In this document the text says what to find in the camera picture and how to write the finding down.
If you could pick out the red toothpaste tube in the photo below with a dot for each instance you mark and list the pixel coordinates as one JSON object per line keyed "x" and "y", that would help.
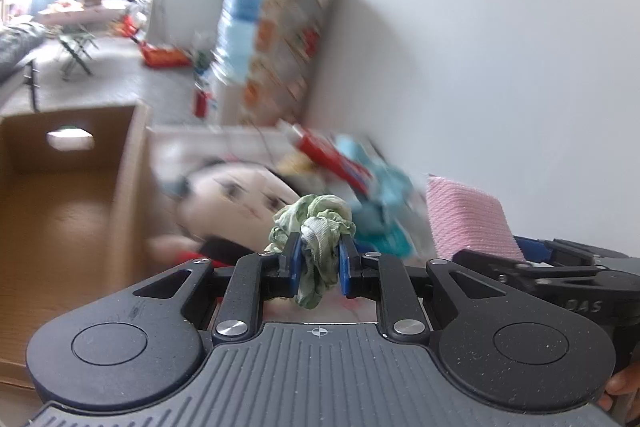
{"x": 325, "y": 152}

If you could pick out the person's right hand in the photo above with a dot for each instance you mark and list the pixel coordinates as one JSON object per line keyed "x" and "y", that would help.
{"x": 625, "y": 384}

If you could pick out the black-haired plush doll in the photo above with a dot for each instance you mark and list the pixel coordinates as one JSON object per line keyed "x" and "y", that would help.
{"x": 235, "y": 192}

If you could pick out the red basket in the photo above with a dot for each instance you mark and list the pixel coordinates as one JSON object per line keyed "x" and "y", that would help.
{"x": 162, "y": 55}

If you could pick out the blue water bottle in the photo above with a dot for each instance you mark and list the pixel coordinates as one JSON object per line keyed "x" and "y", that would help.
{"x": 242, "y": 27}

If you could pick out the teal quilted cloth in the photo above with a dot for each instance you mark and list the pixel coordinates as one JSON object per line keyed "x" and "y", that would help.
{"x": 390, "y": 237}

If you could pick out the cluttered low table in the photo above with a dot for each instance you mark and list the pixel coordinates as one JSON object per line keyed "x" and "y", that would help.
{"x": 85, "y": 12}

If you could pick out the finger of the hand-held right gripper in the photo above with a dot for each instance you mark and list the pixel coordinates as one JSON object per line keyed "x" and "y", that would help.
{"x": 505, "y": 269}
{"x": 575, "y": 251}

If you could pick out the red thermos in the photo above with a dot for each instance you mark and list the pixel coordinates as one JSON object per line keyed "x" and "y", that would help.
{"x": 200, "y": 103}

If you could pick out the white water dispenser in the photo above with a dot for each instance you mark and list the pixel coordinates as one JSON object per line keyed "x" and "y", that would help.
{"x": 230, "y": 104}

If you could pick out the folding stool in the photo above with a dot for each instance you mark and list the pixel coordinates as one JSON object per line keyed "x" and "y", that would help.
{"x": 75, "y": 54}

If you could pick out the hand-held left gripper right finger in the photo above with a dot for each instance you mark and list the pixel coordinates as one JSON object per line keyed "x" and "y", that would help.
{"x": 346, "y": 267}

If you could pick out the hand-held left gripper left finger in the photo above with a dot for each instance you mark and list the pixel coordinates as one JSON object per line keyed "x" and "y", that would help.
{"x": 291, "y": 264}

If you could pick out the green scrunchie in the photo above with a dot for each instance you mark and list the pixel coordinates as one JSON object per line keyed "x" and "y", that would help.
{"x": 320, "y": 217}

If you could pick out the cardboard box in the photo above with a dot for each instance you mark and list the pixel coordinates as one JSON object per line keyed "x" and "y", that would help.
{"x": 65, "y": 217}

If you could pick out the bed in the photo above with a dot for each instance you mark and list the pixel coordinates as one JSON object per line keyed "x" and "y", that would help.
{"x": 15, "y": 44}

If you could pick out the pink sponge cloth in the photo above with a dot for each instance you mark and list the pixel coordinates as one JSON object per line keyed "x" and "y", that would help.
{"x": 465, "y": 217}

